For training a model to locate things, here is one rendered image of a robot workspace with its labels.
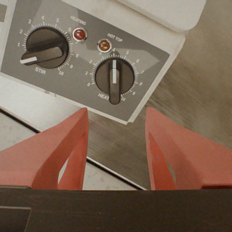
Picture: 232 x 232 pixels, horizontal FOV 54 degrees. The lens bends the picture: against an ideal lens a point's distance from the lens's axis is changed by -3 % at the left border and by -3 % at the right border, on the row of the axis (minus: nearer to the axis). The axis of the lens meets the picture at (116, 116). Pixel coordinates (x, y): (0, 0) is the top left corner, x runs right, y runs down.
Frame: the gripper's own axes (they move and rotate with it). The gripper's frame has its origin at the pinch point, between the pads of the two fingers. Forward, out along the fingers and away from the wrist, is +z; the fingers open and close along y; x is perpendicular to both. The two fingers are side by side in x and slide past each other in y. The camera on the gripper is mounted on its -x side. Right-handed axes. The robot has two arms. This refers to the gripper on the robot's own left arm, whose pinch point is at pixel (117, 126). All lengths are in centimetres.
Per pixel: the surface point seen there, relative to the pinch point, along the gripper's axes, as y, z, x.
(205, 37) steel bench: -9.8, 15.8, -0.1
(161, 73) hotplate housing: -3.7, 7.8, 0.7
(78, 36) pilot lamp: 2.8, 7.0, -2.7
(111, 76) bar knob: 0.4, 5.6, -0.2
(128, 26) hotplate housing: -0.8, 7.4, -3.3
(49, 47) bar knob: 4.6, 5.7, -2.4
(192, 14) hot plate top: -5.1, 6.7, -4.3
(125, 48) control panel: -0.6, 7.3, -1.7
